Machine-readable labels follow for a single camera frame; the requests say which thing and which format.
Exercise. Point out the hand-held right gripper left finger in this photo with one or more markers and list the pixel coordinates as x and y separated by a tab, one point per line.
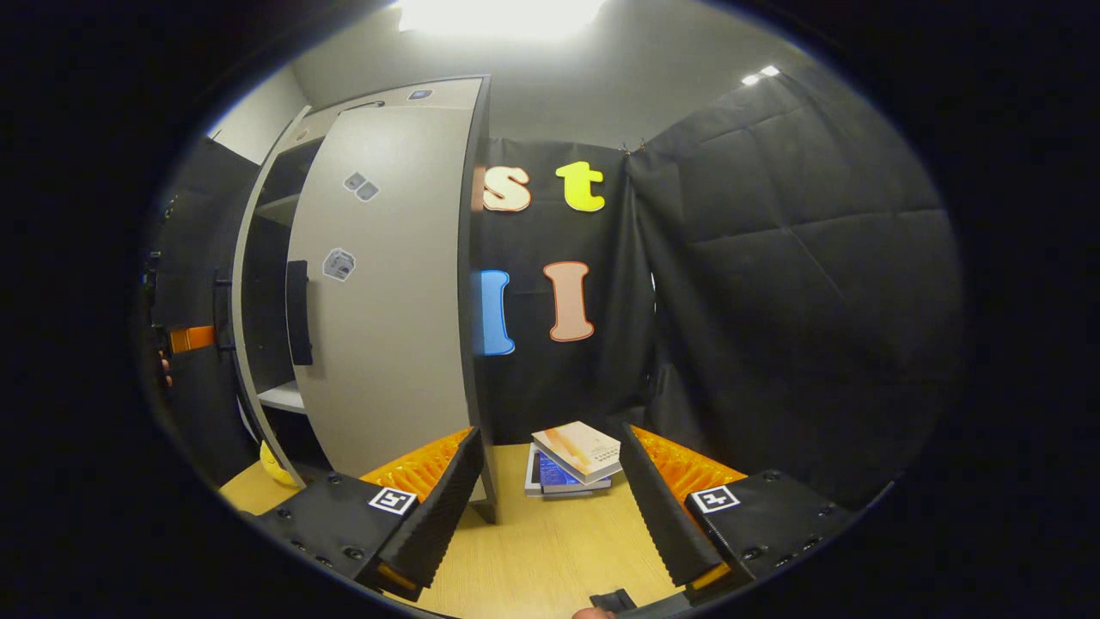
447	507

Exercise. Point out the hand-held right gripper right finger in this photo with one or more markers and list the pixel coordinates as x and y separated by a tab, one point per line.
660	516

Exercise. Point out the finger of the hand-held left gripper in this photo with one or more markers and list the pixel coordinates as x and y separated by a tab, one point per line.
193	339

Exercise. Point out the grey cabinet door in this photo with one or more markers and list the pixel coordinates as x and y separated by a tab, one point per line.
238	361
395	301

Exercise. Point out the grey shoe cabinet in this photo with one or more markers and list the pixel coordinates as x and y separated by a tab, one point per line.
447	90

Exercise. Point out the beige book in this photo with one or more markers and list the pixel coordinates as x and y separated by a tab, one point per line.
580	451

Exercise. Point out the blue book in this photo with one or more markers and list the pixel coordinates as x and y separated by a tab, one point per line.
550	477

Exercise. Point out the black quilted cloth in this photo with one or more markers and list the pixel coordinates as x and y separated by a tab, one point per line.
799	301
193	215

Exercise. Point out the yellow object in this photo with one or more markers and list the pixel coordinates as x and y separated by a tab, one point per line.
275	468

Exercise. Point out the large ceiling light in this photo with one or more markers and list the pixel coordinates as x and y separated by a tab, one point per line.
498	15

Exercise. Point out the small ceiling light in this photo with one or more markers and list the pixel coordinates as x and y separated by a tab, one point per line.
760	75

